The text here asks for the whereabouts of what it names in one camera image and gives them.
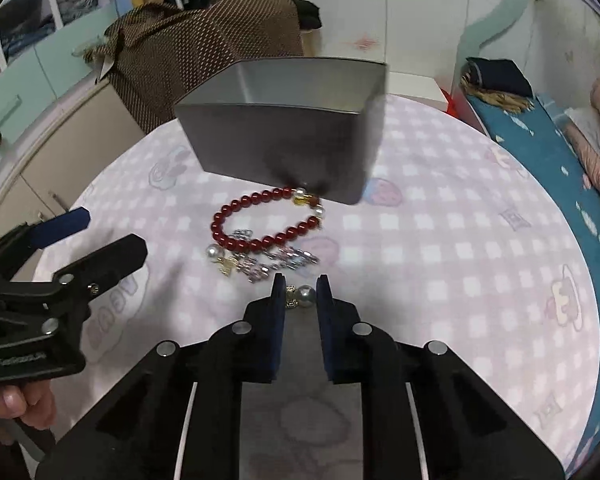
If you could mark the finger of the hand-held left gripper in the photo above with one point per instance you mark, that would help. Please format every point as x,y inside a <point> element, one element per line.
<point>120,255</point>
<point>62,225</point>

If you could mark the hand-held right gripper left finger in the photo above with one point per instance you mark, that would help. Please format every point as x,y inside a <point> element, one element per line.
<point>279,330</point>

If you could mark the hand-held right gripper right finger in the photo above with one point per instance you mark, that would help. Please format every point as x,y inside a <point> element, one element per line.
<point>326,330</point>

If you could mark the grey metal box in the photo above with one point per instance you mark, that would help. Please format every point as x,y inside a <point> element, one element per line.
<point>280,145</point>

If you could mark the beige low cabinet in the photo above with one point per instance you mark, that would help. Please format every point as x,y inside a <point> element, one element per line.
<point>55,160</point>

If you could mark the pink checked tablecloth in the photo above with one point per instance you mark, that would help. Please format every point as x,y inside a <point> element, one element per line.
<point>455,260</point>

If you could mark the teal drawer cabinet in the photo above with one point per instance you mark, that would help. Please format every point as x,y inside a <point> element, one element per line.
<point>30,75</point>

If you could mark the brown dotted cloth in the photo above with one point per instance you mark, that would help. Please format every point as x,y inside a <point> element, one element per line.
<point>180,45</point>

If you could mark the white cubby shelf unit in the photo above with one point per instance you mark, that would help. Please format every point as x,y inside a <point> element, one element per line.
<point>50,0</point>

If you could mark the white low platform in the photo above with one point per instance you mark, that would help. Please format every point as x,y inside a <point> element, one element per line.
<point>412,86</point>

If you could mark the red mat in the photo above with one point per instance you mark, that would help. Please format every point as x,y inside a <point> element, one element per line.
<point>449,100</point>

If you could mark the blue printed bed sheet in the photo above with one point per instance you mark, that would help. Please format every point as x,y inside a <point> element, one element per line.
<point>545,150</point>

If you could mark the folded khaki clothes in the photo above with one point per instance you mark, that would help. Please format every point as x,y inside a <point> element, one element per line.
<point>500,101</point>

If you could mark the pink flower sticker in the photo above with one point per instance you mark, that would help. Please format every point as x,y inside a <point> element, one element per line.
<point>365,41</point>

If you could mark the black garment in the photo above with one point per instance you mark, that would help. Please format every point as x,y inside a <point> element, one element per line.
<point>305,10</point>

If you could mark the folded dark clothes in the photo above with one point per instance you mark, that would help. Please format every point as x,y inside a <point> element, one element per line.
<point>500,75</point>

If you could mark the white wardrobe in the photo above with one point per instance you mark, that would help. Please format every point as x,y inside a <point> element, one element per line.
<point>410,15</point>

